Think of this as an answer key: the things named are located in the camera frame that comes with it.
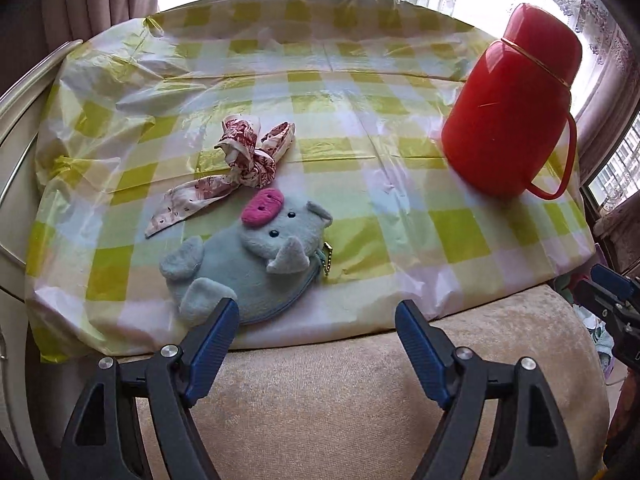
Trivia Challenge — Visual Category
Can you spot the floral lace curtain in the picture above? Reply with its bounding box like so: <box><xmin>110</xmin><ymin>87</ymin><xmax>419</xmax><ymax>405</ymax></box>
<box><xmin>405</xmin><ymin>0</ymin><xmax>640</xmax><ymax>126</ymax></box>

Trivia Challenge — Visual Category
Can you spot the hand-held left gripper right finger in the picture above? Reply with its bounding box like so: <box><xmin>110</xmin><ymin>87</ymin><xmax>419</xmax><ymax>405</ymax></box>
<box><xmin>395</xmin><ymin>300</ymin><xmax>580</xmax><ymax>480</ymax></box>

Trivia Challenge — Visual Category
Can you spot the beige upholstered stool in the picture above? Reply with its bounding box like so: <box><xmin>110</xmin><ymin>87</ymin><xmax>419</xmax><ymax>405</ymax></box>
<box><xmin>120</xmin><ymin>285</ymin><xmax>611</xmax><ymax>480</ymax></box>

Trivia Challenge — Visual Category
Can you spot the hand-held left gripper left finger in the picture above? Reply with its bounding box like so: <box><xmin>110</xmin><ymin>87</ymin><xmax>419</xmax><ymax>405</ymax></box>
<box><xmin>60</xmin><ymin>297</ymin><xmax>241</xmax><ymax>480</ymax></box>

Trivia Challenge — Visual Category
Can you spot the gridded side window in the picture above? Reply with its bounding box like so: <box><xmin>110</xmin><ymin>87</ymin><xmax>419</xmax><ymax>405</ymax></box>
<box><xmin>587</xmin><ymin>125</ymin><xmax>640</xmax><ymax>211</ymax></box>

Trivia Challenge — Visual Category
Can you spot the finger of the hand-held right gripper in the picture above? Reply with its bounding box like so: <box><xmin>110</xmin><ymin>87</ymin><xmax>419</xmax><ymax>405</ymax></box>
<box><xmin>575</xmin><ymin>280</ymin><xmax>640</xmax><ymax>343</ymax></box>
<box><xmin>591</xmin><ymin>263</ymin><xmax>640</xmax><ymax>308</ymax></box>

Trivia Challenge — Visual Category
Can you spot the white carved dresser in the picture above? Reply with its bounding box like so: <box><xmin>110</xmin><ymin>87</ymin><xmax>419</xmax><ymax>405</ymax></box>
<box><xmin>0</xmin><ymin>39</ymin><xmax>83</xmax><ymax>480</ymax></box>

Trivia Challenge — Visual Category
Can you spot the red print fabric scarf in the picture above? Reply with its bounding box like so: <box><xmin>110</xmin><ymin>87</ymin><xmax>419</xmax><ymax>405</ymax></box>
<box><xmin>145</xmin><ymin>115</ymin><xmax>296</xmax><ymax>238</ymax></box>

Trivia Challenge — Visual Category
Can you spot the pink valance curtain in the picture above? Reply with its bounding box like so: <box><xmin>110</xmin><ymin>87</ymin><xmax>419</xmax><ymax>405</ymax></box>
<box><xmin>575</xmin><ymin>35</ymin><xmax>640</xmax><ymax>273</ymax></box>

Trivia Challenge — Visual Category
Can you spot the yellow checkered plastic tablecloth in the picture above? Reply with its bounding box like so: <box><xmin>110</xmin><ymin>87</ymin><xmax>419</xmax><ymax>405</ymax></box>
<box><xmin>25</xmin><ymin>0</ymin><xmax>596</xmax><ymax>363</ymax></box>

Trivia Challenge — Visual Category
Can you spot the blue elephant plush pouch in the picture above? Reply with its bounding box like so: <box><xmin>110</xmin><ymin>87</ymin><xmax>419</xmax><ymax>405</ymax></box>
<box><xmin>159</xmin><ymin>187</ymin><xmax>335</xmax><ymax>325</ymax></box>

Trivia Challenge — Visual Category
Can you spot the red thermos jug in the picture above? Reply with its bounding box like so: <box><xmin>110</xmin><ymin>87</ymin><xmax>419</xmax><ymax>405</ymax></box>
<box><xmin>441</xmin><ymin>2</ymin><xmax>584</xmax><ymax>200</ymax></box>

